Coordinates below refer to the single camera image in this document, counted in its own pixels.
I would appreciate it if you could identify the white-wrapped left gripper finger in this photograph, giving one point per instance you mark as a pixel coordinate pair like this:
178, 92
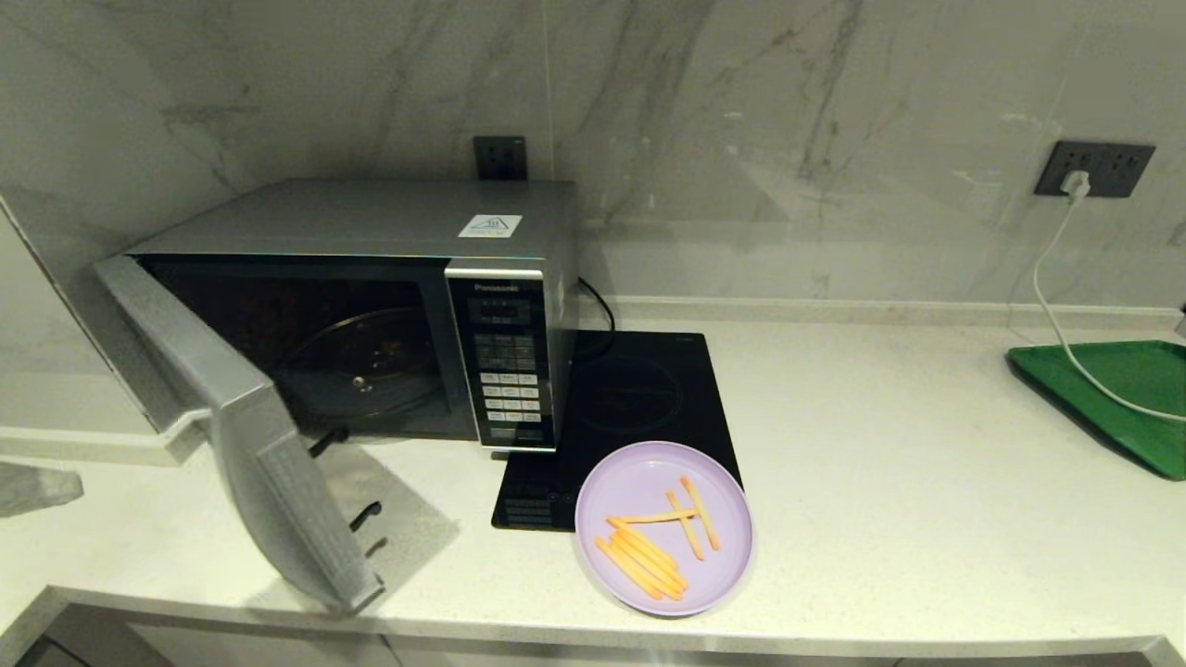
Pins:
32, 489

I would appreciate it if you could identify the purple plate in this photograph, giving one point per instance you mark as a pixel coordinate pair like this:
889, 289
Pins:
649, 472

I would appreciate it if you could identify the silver Panasonic microwave oven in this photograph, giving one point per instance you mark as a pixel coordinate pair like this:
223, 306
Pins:
371, 218

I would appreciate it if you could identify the white warning sticker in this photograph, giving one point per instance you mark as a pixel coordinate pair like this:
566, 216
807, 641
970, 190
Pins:
490, 226

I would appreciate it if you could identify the orange french fry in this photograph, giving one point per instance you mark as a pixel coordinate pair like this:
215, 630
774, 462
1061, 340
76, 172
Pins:
653, 517
628, 568
649, 562
653, 554
686, 525
644, 570
701, 512

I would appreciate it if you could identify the black induction cooktop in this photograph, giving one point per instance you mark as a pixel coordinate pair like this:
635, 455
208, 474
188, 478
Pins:
649, 389

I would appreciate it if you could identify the white power plug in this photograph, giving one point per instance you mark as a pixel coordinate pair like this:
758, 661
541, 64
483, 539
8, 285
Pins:
1076, 184

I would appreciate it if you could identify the green plastic tray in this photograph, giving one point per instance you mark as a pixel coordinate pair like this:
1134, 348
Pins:
1140, 371

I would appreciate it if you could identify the small black wall outlet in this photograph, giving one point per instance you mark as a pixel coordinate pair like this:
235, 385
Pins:
500, 157

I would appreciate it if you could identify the wide black wall outlet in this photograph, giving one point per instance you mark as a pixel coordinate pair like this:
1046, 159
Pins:
1121, 169

